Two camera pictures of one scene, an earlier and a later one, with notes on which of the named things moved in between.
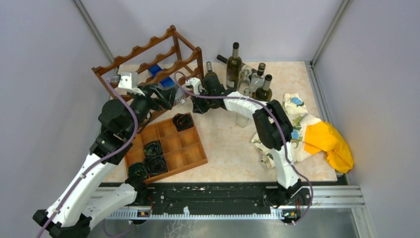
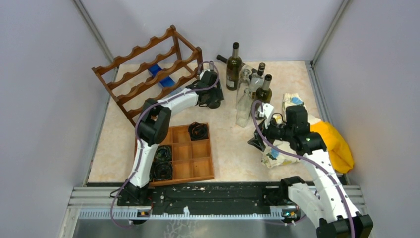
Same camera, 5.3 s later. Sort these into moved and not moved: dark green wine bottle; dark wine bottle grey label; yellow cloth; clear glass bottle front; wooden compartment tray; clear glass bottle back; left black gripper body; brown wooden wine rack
Moved: left black gripper body; wooden compartment tray
Not moved: dark wine bottle grey label; dark green wine bottle; clear glass bottle front; brown wooden wine rack; yellow cloth; clear glass bottle back
